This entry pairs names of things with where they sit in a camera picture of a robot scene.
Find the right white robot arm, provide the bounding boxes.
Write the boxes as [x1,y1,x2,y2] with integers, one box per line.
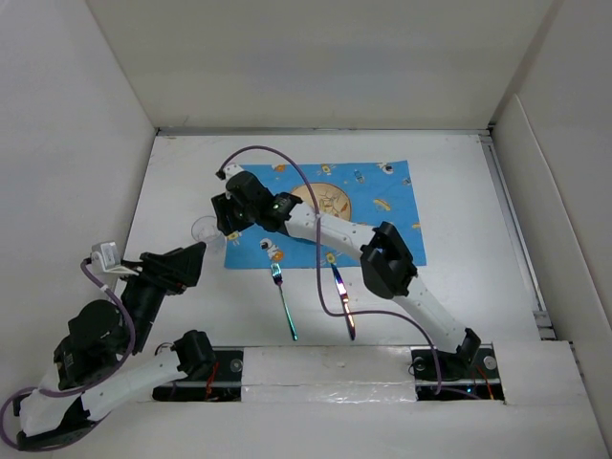
[211,164,481,377]

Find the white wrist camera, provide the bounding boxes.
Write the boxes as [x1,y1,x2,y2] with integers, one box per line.
[215,163,244,181]
[90,241,123,274]

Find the blue patterned cloth placemat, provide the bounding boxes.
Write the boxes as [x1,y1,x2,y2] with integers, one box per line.
[225,161,426,270]

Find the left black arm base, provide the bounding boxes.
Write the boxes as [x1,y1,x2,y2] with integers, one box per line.
[152,348,244,403]

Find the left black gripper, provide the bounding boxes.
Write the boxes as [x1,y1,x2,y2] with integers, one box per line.
[118,240,208,353]

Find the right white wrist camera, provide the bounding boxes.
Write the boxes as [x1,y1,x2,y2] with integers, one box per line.
[215,163,244,181]

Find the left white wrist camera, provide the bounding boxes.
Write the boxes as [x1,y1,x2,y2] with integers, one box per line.
[90,241,123,274]

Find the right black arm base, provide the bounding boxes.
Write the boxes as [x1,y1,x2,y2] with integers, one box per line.
[408,343,505,402]

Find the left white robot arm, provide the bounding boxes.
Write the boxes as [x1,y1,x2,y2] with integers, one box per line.
[12,242,217,452]

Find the beige floral plate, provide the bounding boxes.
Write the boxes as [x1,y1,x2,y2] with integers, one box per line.
[290,183,352,221]

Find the iridescent fork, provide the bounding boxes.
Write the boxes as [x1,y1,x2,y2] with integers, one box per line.
[271,262,298,341]

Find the iridescent knife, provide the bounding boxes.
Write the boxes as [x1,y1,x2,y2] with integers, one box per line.
[330,263,356,341]

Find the clear plastic cup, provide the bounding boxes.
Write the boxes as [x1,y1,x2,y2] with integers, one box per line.
[191,215,226,252]

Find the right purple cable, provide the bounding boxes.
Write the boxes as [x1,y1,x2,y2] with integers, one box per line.
[220,145,444,396]

